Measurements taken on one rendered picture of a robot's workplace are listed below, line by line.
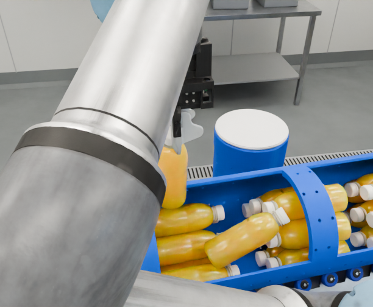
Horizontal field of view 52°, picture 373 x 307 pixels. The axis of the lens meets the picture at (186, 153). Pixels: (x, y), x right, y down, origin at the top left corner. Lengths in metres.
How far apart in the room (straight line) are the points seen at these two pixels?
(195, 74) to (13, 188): 0.49
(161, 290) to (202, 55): 0.40
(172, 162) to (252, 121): 0.80
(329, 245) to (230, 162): 0.61
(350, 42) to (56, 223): 4.79
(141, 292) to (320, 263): 0.64
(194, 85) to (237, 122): 0.85
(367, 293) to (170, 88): 0.34
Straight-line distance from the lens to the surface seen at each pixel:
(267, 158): 1.40
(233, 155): 1.39
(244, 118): 1.52
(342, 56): 4.92
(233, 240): 0.89
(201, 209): 0.95
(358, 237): 1.16
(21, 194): 0.20
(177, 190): 0.80
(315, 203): 0.91
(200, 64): 0.66
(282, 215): 0.90
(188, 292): 0.40
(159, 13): 0.29
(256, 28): 4.36
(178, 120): 0.66
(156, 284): 0.38
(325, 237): 0.92
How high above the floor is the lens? 1.81
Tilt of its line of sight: 37 degrees down
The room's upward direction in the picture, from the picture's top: straight up
